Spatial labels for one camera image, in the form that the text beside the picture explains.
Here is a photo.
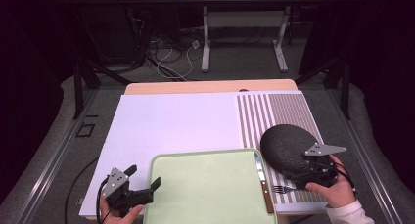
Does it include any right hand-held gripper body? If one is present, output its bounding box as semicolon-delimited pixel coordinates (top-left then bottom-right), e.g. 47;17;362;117
302;143;347;188

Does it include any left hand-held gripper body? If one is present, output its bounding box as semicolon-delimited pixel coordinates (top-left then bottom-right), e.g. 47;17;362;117
102;166;155;218

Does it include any wooden handled fork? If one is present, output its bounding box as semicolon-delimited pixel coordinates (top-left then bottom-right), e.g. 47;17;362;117
272;184;297;195

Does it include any black textured plate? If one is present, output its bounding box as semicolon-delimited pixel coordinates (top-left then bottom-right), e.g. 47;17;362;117
259;123;324;181

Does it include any wooden handled knife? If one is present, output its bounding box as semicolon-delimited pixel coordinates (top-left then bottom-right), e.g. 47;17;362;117
254;152;275;215

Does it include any light green tray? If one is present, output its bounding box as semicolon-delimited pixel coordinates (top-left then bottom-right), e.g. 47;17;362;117
142;148;278;224

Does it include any person's right hand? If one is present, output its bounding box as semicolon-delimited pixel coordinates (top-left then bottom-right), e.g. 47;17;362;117
306;155;356;209

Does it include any person's left hand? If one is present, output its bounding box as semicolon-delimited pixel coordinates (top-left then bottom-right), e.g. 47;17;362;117
99;196;145;224

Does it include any white board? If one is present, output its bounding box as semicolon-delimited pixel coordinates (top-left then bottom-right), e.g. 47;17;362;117
78;90;329;217

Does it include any striped placemat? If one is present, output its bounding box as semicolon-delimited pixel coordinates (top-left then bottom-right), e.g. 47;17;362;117
236;91;335;205

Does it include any black metal stand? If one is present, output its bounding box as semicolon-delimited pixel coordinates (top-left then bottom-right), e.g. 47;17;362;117
71;61;133;120
294;57;352;120

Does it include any wooden table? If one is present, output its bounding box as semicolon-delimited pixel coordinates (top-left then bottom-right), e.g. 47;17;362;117
123;79;299;96

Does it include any desk with white legs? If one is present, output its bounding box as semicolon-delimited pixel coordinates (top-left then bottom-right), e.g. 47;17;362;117
181;0;328;73

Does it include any black horizontal bar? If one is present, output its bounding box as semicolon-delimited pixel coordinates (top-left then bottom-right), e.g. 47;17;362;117
53;0;331;5

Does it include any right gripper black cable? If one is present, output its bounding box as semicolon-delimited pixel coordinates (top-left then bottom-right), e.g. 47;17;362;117
312;160;357;194

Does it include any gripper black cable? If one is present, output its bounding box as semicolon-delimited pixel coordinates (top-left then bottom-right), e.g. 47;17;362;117
95;176;112;224
312;160;357;194

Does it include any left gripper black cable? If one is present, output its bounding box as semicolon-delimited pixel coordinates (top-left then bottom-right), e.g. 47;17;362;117
95;176;112;224

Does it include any black floor cable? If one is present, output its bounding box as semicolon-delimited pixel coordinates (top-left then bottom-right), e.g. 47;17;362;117
64;157;100;224

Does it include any black cable bundle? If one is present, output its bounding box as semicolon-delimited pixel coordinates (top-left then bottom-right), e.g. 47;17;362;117
107;5;184;80

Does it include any white floor cable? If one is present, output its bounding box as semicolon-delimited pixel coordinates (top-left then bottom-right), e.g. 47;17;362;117
156;41;201;82

